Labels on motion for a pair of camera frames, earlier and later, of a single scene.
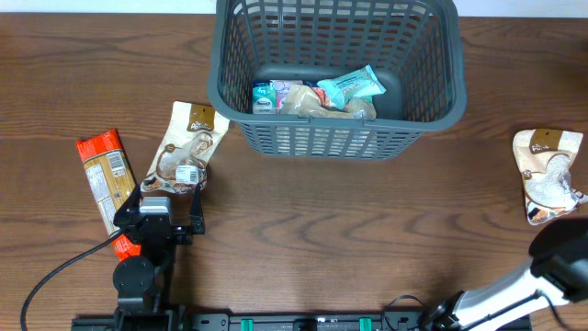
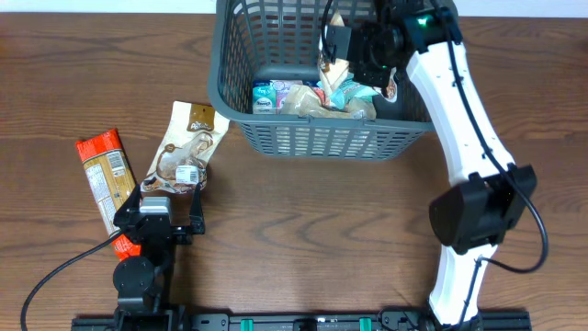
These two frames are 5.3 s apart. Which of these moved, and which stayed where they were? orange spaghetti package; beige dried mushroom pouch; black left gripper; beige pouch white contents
Moved: beige pouch white contents
Stayed: beige dried mushroom pouch; black left gripper; orange spaghetti package
